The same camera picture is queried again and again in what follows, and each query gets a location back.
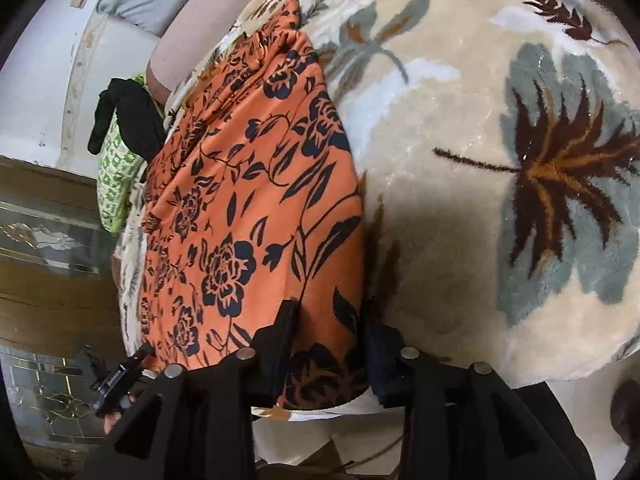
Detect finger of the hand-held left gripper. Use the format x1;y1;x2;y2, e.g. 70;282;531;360
125;342;156;370

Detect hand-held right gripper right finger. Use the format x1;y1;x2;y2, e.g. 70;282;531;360
362;302;597;480

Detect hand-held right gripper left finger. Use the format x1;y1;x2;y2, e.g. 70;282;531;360
75;300;302;480

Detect orange black floral cloth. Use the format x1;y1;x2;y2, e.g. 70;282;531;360
131;0;373;411

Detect person's left hand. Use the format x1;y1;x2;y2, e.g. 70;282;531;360
102;394;137;436

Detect wooden cabinet with glass doors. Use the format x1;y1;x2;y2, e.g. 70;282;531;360
0;155;133;461

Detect green white patterned cloth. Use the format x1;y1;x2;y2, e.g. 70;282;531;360
96;74;151;233

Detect beige leaf print blanket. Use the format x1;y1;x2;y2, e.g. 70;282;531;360
112;0;640;418

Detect dark round object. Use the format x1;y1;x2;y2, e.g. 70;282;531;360
609;379;640;447

